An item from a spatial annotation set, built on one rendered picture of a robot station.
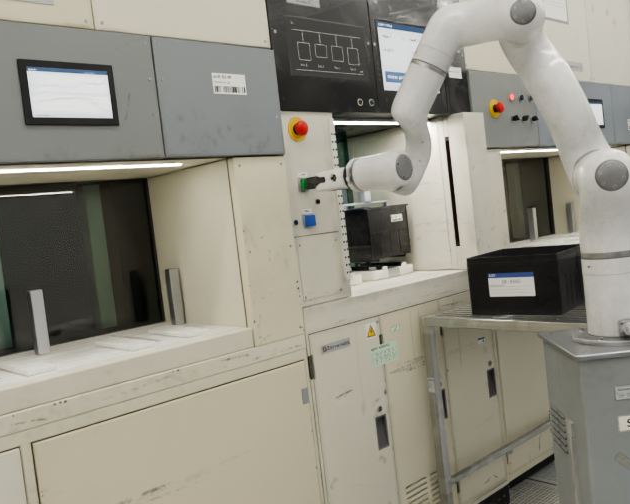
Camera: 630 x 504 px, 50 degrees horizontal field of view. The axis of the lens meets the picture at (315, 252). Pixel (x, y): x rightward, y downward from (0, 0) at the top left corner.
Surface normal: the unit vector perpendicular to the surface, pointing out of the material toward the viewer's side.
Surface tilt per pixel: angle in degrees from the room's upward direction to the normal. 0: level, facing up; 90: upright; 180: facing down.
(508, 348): 90
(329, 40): 90
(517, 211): 90
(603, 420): 90
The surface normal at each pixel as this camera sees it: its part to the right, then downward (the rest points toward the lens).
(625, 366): -0.04, 0.06
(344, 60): 0.67, -0.04
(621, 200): -0.02, 0.65
